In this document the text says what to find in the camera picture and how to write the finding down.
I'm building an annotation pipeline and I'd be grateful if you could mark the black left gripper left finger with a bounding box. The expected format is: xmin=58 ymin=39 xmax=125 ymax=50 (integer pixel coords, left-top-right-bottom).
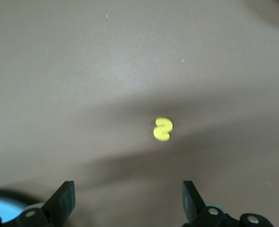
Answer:
xmin=42 ymin=181 xmax=76 ymax=227

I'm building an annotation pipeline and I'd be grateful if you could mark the brown table cover sheet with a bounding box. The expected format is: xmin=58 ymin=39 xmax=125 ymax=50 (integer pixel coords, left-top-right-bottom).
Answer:
xmin=0 ymin=0 xmax=279 ymax=227

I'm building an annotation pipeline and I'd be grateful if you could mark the blue round plate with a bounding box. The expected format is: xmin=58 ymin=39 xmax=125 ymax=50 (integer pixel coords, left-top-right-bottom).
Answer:
xmin=0 ymin=189 xmax=30 ymax=223

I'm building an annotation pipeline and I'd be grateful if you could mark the yellow foam letter s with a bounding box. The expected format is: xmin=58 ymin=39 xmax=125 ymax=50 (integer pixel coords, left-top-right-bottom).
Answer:
xmin=153 ymin=117 xmax=174 ymax=142

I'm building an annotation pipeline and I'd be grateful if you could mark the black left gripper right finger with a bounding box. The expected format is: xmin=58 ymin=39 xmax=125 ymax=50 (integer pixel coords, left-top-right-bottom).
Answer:
xmin=182 ymin=180 xmax=209 ymax=224

